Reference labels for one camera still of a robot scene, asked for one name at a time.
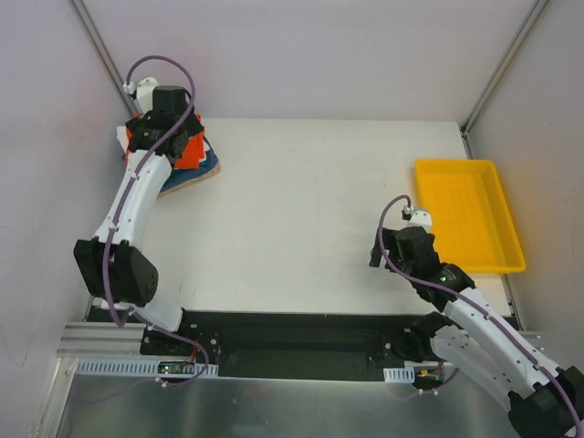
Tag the grey cable duct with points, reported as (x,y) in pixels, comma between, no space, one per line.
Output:
(399,375)
(144,368)

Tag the white black printed folded shirt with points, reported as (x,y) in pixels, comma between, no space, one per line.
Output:
(122,137)

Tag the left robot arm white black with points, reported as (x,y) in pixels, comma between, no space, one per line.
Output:
(111,263)

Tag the beige folded shirt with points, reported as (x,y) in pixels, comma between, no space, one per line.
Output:
(180,179)

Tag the right grey cable duct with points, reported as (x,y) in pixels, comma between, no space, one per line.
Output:
(399,375)

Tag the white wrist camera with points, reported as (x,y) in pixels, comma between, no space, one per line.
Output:
(417,217)
(141,93)

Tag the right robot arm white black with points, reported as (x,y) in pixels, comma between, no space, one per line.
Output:
(539,397)

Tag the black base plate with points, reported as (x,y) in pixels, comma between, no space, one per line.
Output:
(320,347)

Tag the orange t shirt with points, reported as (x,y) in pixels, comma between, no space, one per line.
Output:
(143,141)

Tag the aluminium frame post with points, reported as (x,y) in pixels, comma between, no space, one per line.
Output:
(97,42)
(506,63)

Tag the left grey cable duct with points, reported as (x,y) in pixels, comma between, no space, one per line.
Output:
(144,368)

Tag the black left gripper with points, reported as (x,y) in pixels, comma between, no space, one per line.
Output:
(149,119)

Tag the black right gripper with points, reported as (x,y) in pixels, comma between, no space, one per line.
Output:
(380,244)

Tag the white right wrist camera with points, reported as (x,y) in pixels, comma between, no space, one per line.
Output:
(417,217)

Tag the yellow plastic tray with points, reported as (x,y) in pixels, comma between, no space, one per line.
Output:
(472,222)

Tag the left aluminium frame post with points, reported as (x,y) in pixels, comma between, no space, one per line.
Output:
(97,42)

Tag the right aluminium frame post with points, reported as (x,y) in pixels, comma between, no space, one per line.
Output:
(506,63)

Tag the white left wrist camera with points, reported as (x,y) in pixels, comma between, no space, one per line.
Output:
(141,93)

